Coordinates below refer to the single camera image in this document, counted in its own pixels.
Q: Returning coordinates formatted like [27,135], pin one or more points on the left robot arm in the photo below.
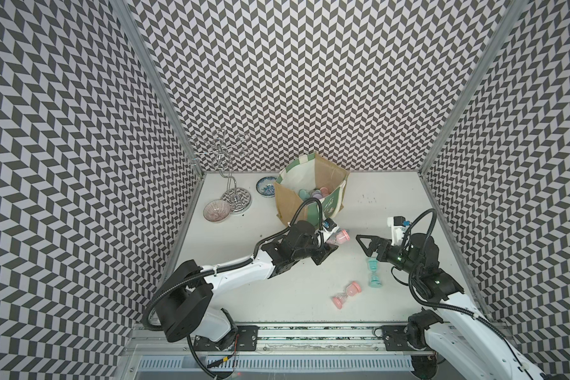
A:
[182,306]

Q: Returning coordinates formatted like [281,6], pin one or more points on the metal base rail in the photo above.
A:
[273,338]

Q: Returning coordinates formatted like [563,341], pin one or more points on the pink hourglass front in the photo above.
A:
[352,290]

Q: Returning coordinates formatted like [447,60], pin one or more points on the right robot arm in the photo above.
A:
[444,300]

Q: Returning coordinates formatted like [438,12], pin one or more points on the silver wire stand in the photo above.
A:
[224,151]

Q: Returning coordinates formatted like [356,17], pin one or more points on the pink glass bowl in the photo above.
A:
[217,211]

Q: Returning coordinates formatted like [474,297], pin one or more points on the green canvas Christmas bag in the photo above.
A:
[314,178]

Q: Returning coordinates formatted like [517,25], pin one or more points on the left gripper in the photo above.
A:
[324,251]

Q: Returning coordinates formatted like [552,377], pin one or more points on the green hourglass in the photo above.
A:
[374,279]
[317,193]

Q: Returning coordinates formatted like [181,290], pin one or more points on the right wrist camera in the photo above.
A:
[398,225]

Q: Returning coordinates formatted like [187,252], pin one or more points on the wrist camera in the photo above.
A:
[398,225]
[328,226]

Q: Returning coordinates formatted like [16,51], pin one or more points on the pink hourglass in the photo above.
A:
[352,290]
[339,238]

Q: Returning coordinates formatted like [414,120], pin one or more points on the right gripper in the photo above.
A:
[385,244]

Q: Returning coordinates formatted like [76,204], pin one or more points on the blue white ceramic bowl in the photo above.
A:
[265,187]

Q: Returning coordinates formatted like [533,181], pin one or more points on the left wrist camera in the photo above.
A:
[328,226]

